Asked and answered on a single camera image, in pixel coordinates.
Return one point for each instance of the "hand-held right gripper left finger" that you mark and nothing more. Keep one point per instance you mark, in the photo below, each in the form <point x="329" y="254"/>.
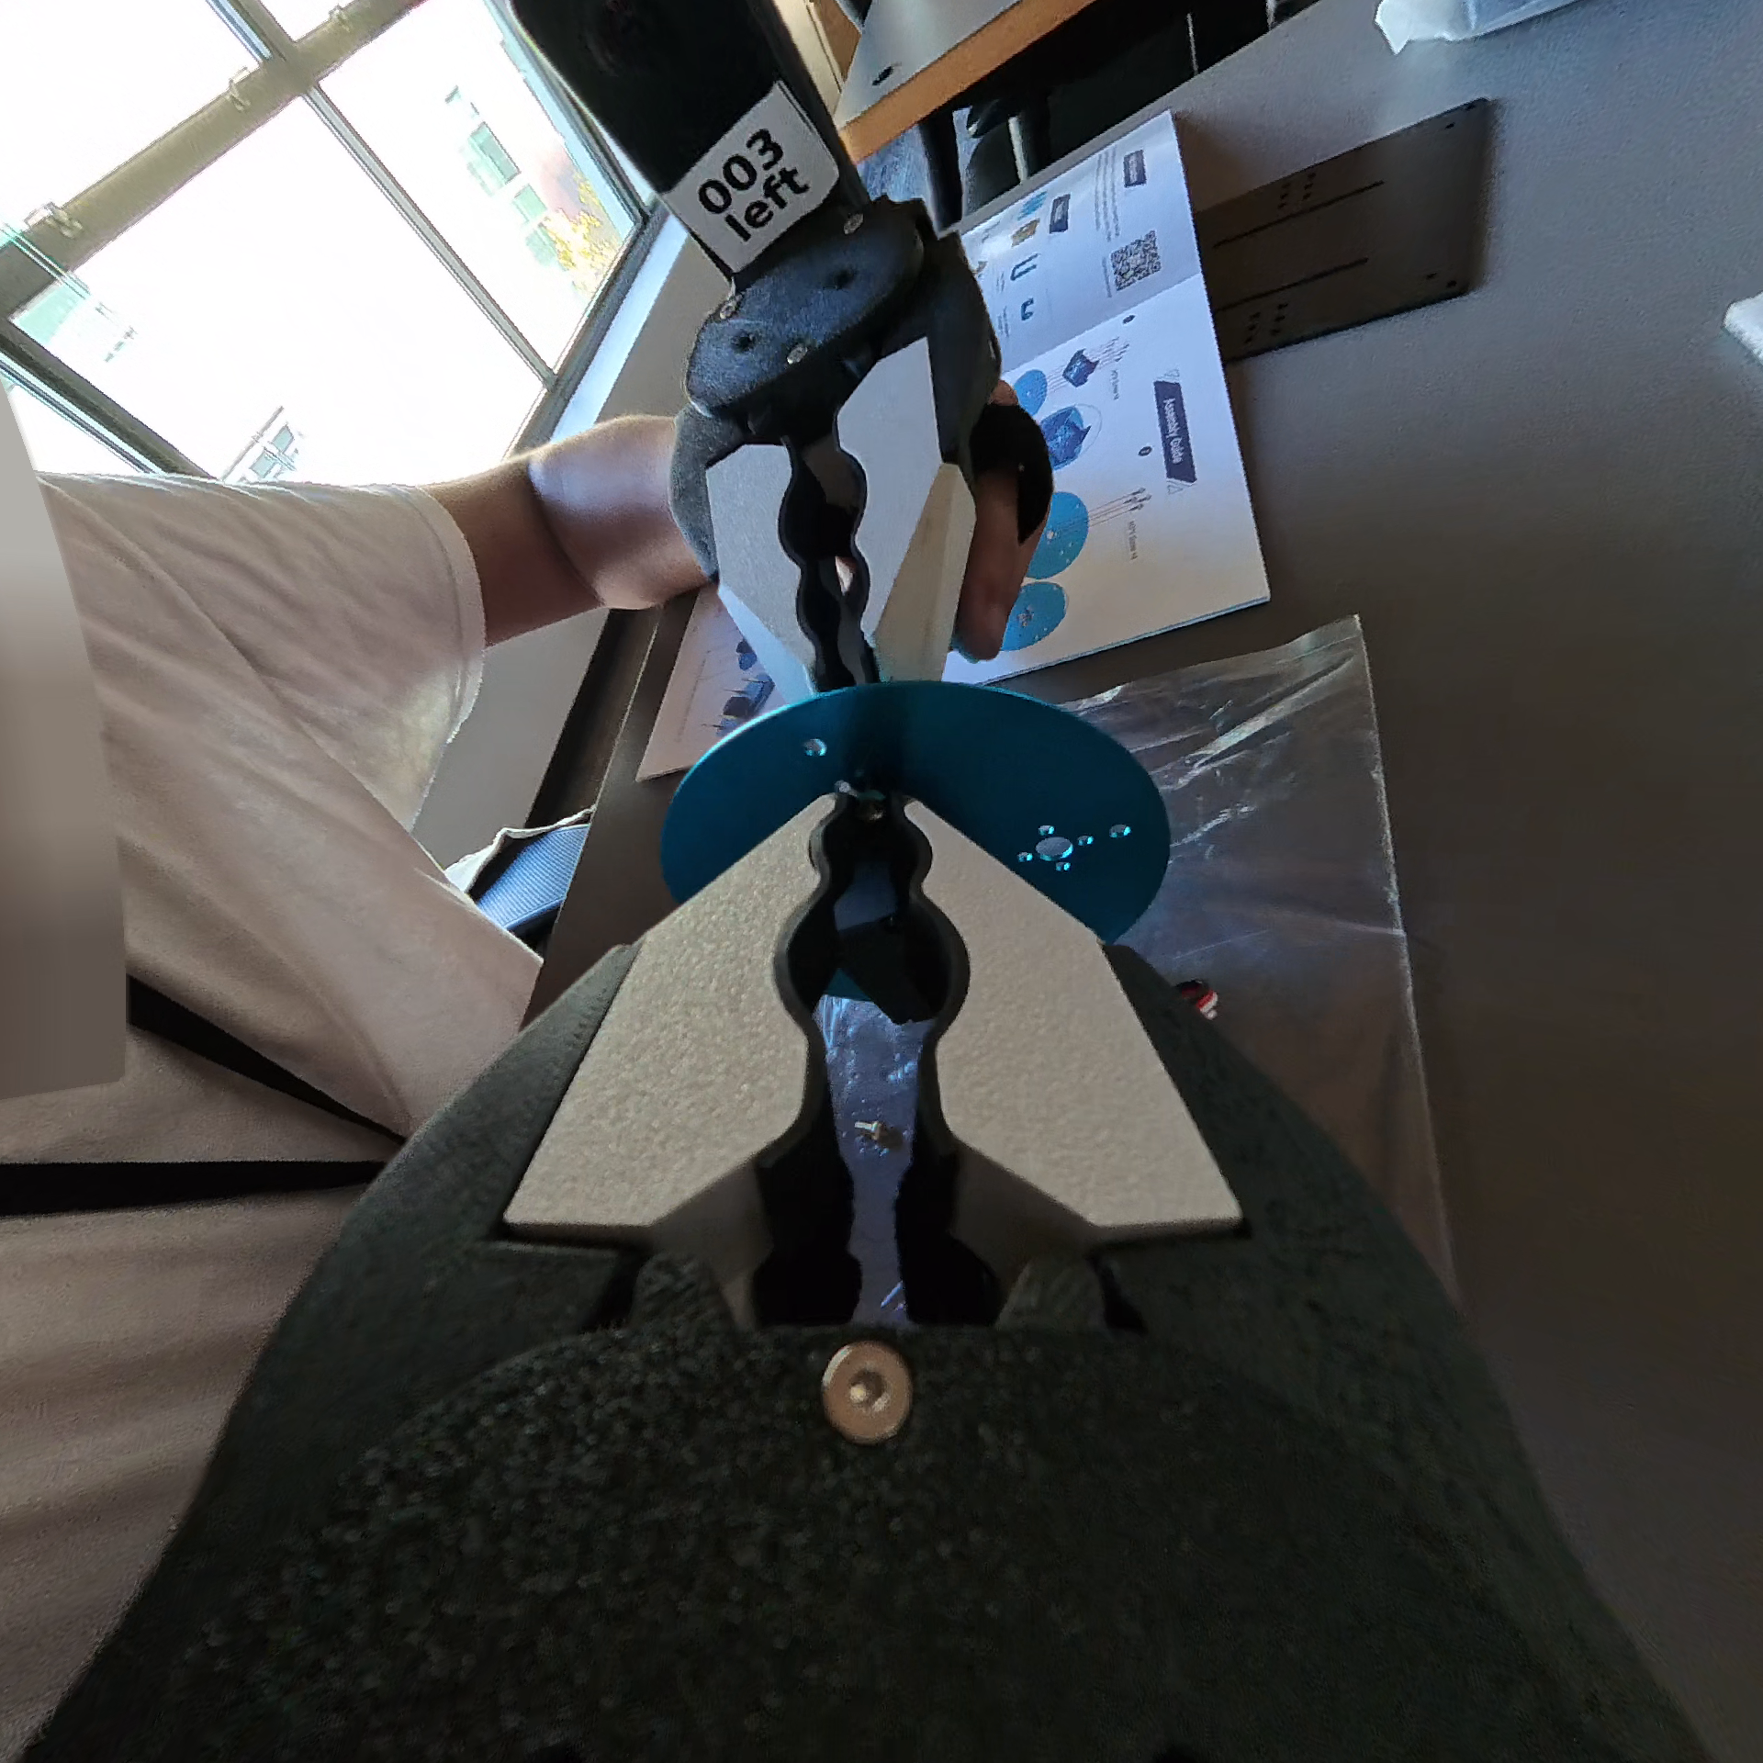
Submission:
<point x="676" y="1088"/>

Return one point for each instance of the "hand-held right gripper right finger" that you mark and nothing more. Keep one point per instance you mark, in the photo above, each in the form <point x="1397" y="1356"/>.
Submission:
<point x="1087" y="1088"/>

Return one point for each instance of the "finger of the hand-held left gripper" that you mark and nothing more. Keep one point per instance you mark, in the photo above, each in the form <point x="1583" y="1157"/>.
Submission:
<point x="907" y="525"/>
<point x="755" y="551"/>

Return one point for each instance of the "blue round metal plate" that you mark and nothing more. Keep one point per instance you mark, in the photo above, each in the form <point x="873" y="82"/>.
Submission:
<point x="990" y="773"/>

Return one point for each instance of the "person's left forearm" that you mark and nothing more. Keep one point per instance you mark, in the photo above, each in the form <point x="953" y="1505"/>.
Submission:
<point x="593" y="511"/>

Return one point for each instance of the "dark grey desk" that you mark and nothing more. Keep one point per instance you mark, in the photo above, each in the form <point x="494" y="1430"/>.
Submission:
<point x="1542" y="689"/>

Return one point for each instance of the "person's left hand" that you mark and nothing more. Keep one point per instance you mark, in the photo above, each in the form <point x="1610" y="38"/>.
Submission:
<point x="1000" y="594"/>

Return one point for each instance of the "white instruction sheet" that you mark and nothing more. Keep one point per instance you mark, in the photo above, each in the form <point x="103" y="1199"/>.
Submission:
<point x="1171" y="525"/>

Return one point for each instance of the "wooden top table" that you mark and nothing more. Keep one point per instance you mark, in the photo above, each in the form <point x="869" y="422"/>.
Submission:
<point x="936" y="69"/>

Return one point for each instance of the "clear plastic bag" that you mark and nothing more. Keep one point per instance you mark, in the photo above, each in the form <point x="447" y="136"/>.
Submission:
<point x="1281" y="854"/>

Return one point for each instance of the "black flat metal plate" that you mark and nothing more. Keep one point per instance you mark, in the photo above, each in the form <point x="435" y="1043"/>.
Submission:
<point x="1350" y="235"/>

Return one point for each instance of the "large glass window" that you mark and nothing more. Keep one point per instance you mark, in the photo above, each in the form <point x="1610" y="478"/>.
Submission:
<point x="276" y="249"/>

